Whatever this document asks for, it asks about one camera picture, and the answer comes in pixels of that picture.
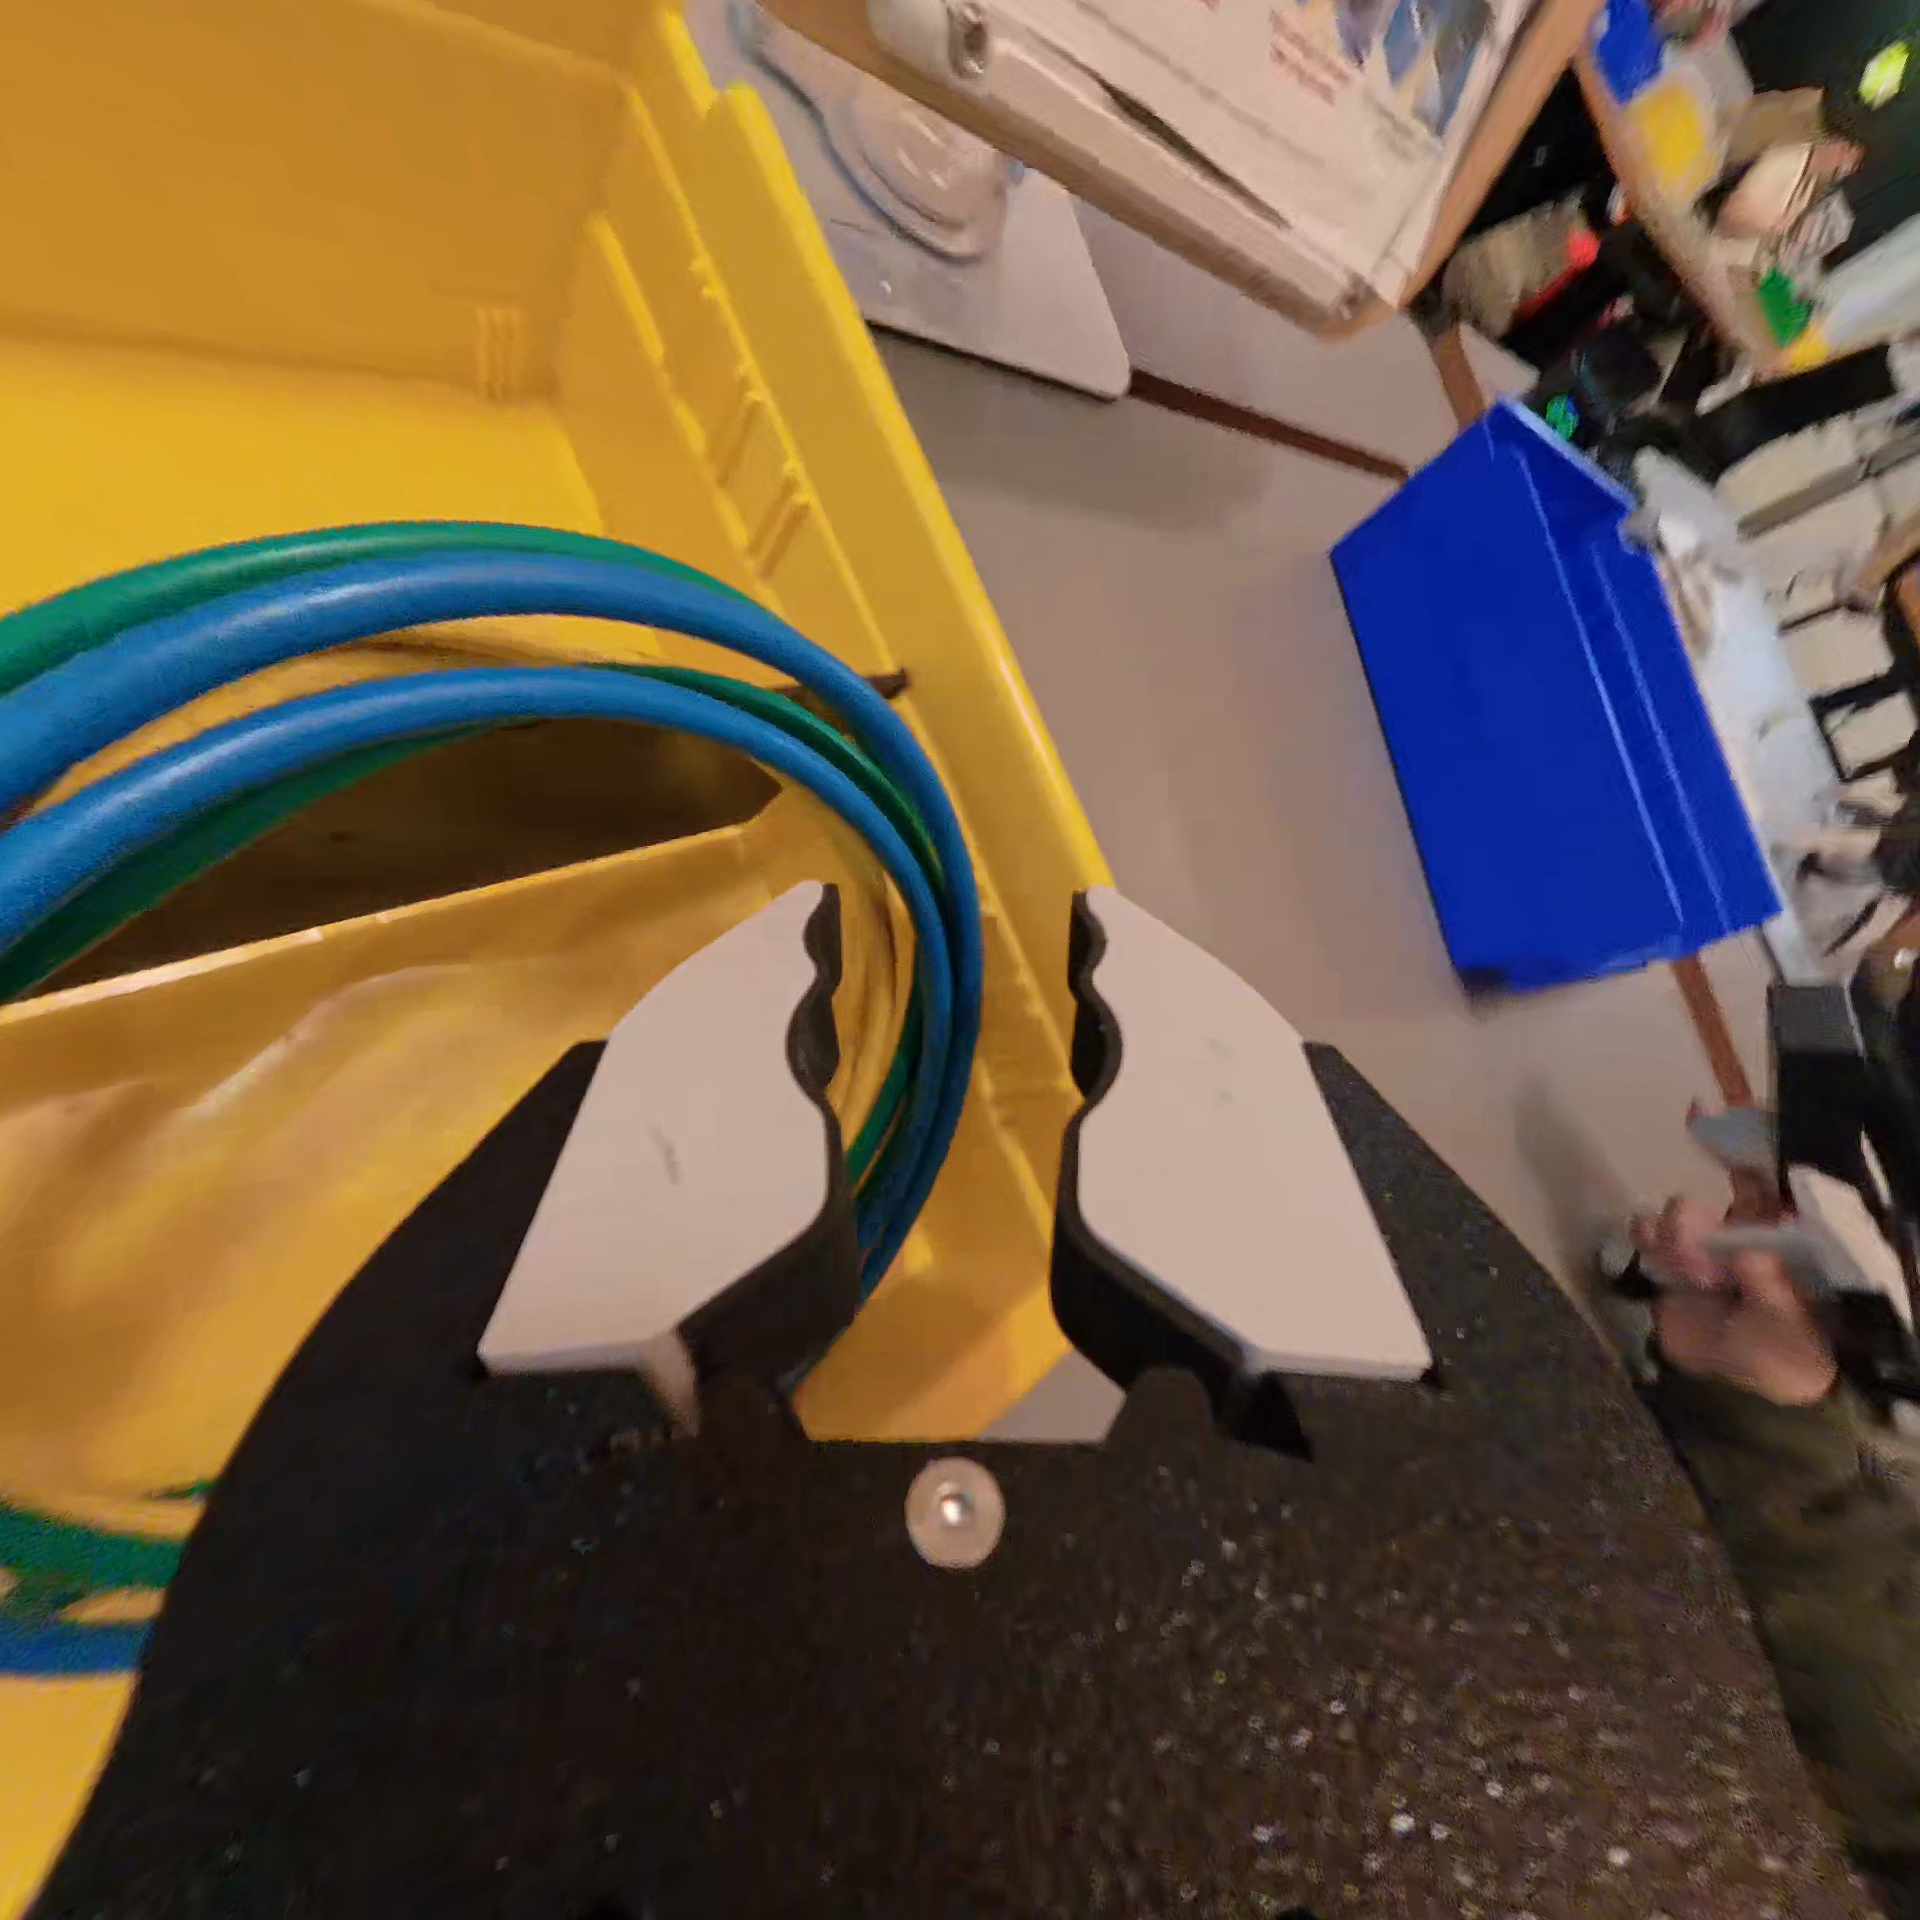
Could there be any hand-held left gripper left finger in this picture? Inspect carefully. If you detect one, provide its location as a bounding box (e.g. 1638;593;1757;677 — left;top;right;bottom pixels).
477;882;863;1434

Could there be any yellow plastic bin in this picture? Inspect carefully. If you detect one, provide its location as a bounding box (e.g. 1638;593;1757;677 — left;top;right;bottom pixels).
0;0;1117;1920

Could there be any green ethernet cable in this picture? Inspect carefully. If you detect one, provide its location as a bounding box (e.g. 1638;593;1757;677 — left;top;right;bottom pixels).
0;518;962;1595

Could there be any person's right hand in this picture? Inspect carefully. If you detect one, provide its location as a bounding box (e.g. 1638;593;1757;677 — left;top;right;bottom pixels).
1633;1197;1847;1407

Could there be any printed white cardboard box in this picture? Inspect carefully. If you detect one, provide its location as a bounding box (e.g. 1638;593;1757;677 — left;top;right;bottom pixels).
868;0;1552;326

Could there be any blue plastic bin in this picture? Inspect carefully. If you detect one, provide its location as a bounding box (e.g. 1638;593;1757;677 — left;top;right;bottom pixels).
1329;395;1786;996

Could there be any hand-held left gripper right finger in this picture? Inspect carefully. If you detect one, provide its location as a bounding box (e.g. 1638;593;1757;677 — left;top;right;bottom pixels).
1048;885;1437;1460

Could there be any blue ethernet cable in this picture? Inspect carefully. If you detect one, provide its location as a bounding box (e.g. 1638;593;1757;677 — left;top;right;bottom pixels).
0;546;988;1675

